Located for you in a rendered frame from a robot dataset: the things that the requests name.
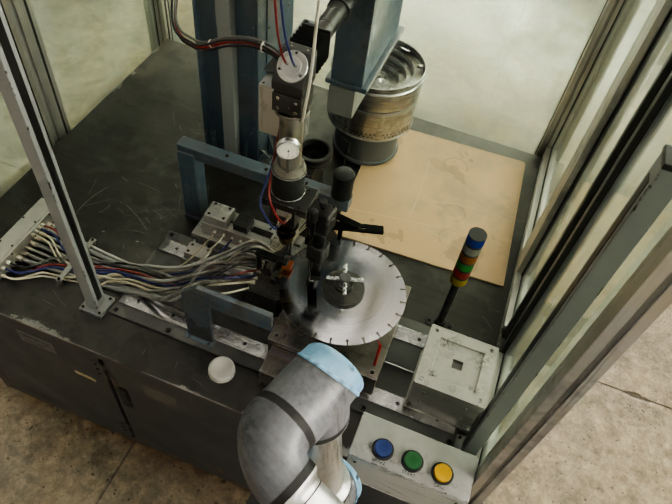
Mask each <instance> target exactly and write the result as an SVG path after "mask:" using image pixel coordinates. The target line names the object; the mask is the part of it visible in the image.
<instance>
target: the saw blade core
mask: <svg viewBox="0 0 672 504"><path fill-rule="evenodd" d="M327 241H328V242H330V247H329V254H328V257H327V258H326V259H325V261H324V262H323V263H322V264H321V280H310V269H309V270H308V269H307V268H308V260H309V259H307V258H306V249H307V247H305V248H304V249H302V250H300V251H299V252H298V254H299V255H301V257H300V256H299V255H298V254H297V253H296V254H295V255H294V256H293V257H292V258H291V259H290V260H291V261H294V264H293V266H292V268H291V270H290V271H287V270H285V269H283V271H282V274H281V275H282V276H281V277H280V282H279V297H280V301H281V304H282V307H283V309H284V311H285V313H286V315H287V316H289V315H291V314H293V315H291V316H289V317H288V318H289V319H290V320H291V321H292V323H293V324H294V325H295V326H296V327H297V328H299V327H300V326H301V325H302V324H303V326H302V327H300V328H299V329H300V330H301V331H302V332H304V333H305V334H307V335H309V336H310V337H312V338H313V336H314V335H315V334H314V333H317V334H316V335H315V336H314V339H316V340H319V341H322V342H325V343H328V344H329V342H330V338H332V340H331V343H330V344H333V345H340V346H347V341H346V340H348V346H355V345H361V344H364V342H365V344H366V343H369V342H372V341H371V339H370V337H369V336H370V335H371V336H372V338H373V339H374V340H373V341H375V340H377V339H379V338H380V337H382V336H384V335H386V334H387V333H388V332H389V331H391V330H392V328H394V327H395V325H396V324H397V323H398V322H399V320H400V318H401V316H402V314H403V312H404V309H405V305H406V304H405V303H406V288H405V284H404V281H403V278H402V277H400V276H401V274H400V272H399V270H398V269H397V268H396V266H395V265H393V263H392V262H391V261H390V260H389V259H388V258H387V257H386V256H385V255H382V253H381V252H379V251H378V250H376V249H374V248H372V247H369V246H368V245H365V244H362V243H359V242H355V246H353V244H354V241H349V240H340V244H338V243H339V240H327ZM368 247H369V249H368ZM367 249H368V250H367ZM381 255H382V256H381ZM379 256H381V257H379ZM344 263H347V270H348V271H351V272H354V273H355V274H357V275H358V276H359V277H360V278H363V279H364V285H365V292H364V296H363V298H362V300H361V301H360V302H359V303H357V304H356V305H354V306H350V307H339V306H335V305H333V304H331V303H330V302H328V301H327V300H326V298H325V297H324V295H323V293H322V282H323V280H324V278H325V277H326V276H327V275H328V274H329V273H331V272H333V271H336V270H343V265H344ZM391 265H392V266H391ZM389 266H391V267H389ZM285 276H287V277H285ZM396 277H398V278H396ZM283 288H285V290H283ZM400 289H402V290H400ZM285 301H287V303H286V302H285ZM282 302H284V303H282ZM400 302H403V303H400ZM396 314H398V315H400V316H398V315H396ZM388 324H389V325H390V326H391V327H392V328H391V327H390V326H388ZM376 333H378V334H376ZM378 335H379V336H380V337H379V336H378ZM362 338H364V341H363V340H362Z"/></svg>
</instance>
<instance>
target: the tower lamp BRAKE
mask: <svg viewBox="0 0 672 504"><path fill-rule="evenodd" d="M486 239H487V233H486V231H485V230H484V229H482V228H479V227H473V228H471V229H470V230H469V233H468V235H467V237H466V244H467V245H468V246H469V247H470V248H472V249H481V248H482V247H483V246H484V243H485V241H486Z"/></svg>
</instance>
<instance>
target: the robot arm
mask: <svg viewBox="0 0 672 504"><path fill-rule="evenodd" d="M363 387H364V382H363V379H362V377H361V375H360V373H359V372H358V370H357V369H356V368H355V366H354V365H353V364H352V363H351V362H350V361H349V360H348V359H347V358H346V357H344V356H343V355H342V354H341V353H339V352H338V351H337V350H335V349H333V348H332V347H330V346H328V345H326V344H323V343H316V342H314V343H311V344H309V345H308V346H307V347H306V348H304V349H303V350H302V351H301V352H298V353H297V356H296V357H295V358H294V359H293V360H292V361H291V362H290V363H289V364H288V365H287V366H286V367H285V368H284V369H283V370H282V371H281V372H280V373H279V374H278V375H277V376H276V377H275V378H274V379H273V380H272V381H271V382H270V383H269V384H268V385H267V386H266V387H265V388H264V389H263V390H262V391H261V392H260V393H259V394H258V395H257V396H256V397H255V398H254V399H253V400H252V401H251V402H250V403H249V404H248V405H247V406H246V408H245V410H244V411H243V414H242V416H241V419H240V422H239V426H238V432H237V449H238V456H239V461H240V465H241V469H242V472H243V475H244V477H245V480H246V482H247V484H248V486H249V488H250V490H251V492H252V494H253V495H254V496H255V498H256V499H257V501H258V502H259V503H260V504H356V502H357V499H358V498H359V496H360V494H361V491H362V485H361V481H360V478H359V477H358V476H357V475H356V474H357V473H356V471H355V470H354V469H353V467H352V466H351V465H350V464H349V463H348V462H347V461H345V460H344V459H343V457H342V433H343V432H344V431H345V429H346V427H347V425H348V423H349V418H350V404H351V403H352V401H353V400H354V399H355V398H356V397H358V396H359V393H360V392H361V391H362V389H363Z"/></svg>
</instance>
